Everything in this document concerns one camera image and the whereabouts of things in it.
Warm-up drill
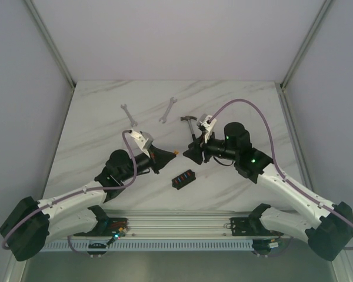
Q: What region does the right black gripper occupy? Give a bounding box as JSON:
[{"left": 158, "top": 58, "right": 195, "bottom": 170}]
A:
[{"left": 182, "top": 129, "right": 238, "bottom": 165}]

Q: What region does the black fuse box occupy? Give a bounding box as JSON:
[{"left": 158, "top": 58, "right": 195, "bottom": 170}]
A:
[{"left": 171, "top": 169, "right": 196, "bottom": 190}]

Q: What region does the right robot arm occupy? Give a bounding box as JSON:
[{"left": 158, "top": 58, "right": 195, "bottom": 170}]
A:
[{"left": 183, "top": 121, "right": 353, "bottom": 261}]

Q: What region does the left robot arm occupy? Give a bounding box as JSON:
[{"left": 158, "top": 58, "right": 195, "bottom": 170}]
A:
[{"left": 0, "top": 146, "right": 177, "bottom": 261}]

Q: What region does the left silver wrench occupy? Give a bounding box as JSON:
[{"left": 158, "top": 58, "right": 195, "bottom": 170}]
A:
[{"left": 121, "top": 104, "right": 138, "bottom": 127}]

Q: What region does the silver wrench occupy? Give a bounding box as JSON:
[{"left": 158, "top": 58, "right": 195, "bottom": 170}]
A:
[
  {"left": 121, "top": 104, "right": 138, "bottom": 127},
  {"left": 159, "top": 97, "right": 178, "bottom": 123}
]

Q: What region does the right silver wrench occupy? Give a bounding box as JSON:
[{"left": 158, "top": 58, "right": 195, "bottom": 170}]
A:
[{"left": 159, "top": 97, "right": 178, "bottom": 123}]

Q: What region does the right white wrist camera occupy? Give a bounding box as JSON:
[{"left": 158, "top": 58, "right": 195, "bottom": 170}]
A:
[{"left": 197, "top": 114, "right": 217, "bottom": 143}]

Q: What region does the black handled claw hammer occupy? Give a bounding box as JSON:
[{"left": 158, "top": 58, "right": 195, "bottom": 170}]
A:
[{"left": 180, "top": 115, "right": 197, "bottom": 141}]

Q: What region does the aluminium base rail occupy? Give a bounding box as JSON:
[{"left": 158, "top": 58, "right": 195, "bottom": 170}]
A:
[{"left": 44, "top": 209, "right": 339, "bottom": 238}]

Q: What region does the grey slotted cable duct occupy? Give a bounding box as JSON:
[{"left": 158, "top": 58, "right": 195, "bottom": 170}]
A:
[{"left": 41, "top": 239, "right": 254, "bottom": 253}]

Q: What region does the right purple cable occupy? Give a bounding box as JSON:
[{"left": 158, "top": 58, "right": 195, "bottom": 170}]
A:
[{"left": 210, "top": 99, "right": 353, "bottom": 259}]

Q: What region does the purple cable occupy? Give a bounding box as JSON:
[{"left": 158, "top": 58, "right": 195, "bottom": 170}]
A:
[
  {"left": 210, "top": 99, "right": 353, "bottom": 259},
  {"left": 2, "top": 129, "right": 142, "bottom": 259}
]

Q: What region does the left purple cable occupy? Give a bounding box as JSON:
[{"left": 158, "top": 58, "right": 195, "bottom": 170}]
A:
[{"left": 2, "top": 129, "right": 142, "bottom": 259}]

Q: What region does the right aluminium frame post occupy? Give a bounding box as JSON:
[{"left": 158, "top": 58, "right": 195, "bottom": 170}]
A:
[{"left": 280, "top": 0, "right": 335, "bottom": 90}]

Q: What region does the aluminium frame post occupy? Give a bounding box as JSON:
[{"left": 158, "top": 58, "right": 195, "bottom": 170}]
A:
[
  {"left": 280, "top": 0, "right": 335, "bottom": 90},
  {"left": 23, "top": 0, "right": 76, "bottom": 90}
]

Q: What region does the left aluminium frame post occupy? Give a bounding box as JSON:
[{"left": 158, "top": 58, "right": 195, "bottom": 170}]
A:
[{"left": 23, "top": 0, "right": 76, "bottom": 90}]

